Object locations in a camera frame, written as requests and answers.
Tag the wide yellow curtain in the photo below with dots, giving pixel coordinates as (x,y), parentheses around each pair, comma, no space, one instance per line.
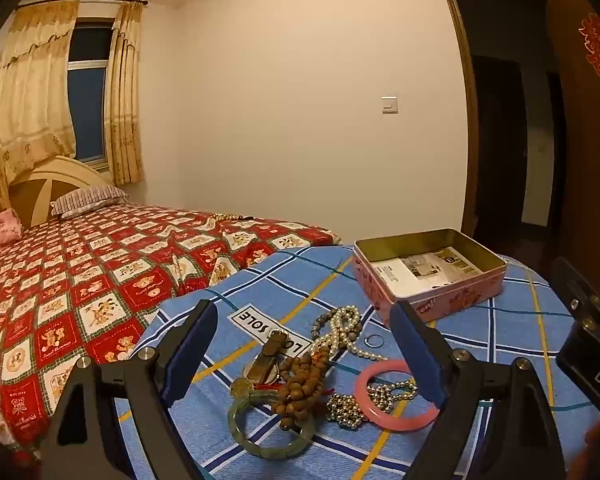
(30,100)

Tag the white light switch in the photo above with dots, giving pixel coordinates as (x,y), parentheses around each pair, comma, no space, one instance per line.
(390,105)

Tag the red paper door decoration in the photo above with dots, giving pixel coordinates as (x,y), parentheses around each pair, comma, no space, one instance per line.
(597,45)

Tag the small gold dark object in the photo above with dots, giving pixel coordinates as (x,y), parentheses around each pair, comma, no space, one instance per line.
(232,216)

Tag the red patterned bedspread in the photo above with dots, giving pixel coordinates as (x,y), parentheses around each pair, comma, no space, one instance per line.
(105,270)

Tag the printed paper leaflet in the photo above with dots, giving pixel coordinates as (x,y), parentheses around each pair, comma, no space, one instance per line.
(420,267)

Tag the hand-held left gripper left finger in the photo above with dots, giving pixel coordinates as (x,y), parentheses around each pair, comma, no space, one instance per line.
(190,355)

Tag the green jade bangle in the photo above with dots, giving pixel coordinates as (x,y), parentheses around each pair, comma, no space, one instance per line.
(240,435)

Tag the pink bangle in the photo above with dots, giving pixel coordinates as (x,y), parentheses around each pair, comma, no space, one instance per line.
(362,395)

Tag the pink tin box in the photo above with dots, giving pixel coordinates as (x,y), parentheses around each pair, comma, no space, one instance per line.
(450,300)

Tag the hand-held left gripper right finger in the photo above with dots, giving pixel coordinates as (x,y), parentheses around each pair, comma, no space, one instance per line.
(420,355)

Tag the window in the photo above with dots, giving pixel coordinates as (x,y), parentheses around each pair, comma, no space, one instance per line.
(87,105)

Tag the blue plaid blanket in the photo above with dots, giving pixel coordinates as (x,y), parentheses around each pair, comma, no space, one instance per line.
(280,280)

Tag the pink pillow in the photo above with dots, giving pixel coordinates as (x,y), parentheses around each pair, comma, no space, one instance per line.
(0,230)

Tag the brown wooden door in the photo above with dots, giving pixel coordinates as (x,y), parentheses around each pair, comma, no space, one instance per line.
(580,160)

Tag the striped pillow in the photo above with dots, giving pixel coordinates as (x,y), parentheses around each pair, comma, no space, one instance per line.
(87,199)

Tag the cream wooden headboard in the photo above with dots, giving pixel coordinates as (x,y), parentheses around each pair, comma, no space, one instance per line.
(35,190)

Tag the brown door frame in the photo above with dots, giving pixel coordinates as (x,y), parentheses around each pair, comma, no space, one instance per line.
(467,110)

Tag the curtain rod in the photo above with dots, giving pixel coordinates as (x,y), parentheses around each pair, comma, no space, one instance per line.
(100,2)

